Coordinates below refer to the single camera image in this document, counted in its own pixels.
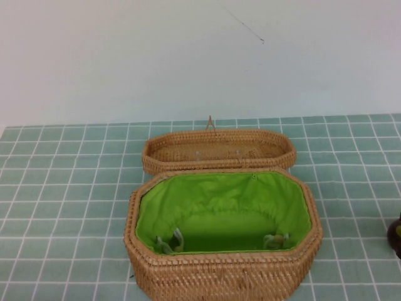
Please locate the dark purple mangosteen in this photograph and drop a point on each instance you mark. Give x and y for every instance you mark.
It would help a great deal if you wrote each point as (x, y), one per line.
(395, 236)

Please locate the woven rattan basket lid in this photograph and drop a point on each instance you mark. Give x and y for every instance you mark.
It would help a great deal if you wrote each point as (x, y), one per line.
(219, 138)

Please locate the green fabric basket liner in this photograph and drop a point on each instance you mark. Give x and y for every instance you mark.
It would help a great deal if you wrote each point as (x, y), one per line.
(219, 194)

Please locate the woven rattan basket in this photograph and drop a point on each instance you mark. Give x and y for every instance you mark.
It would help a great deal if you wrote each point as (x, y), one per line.
(219, 276)

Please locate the teal checked tablecloth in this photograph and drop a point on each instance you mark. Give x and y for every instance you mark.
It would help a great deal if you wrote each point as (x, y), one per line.
(62, 188)

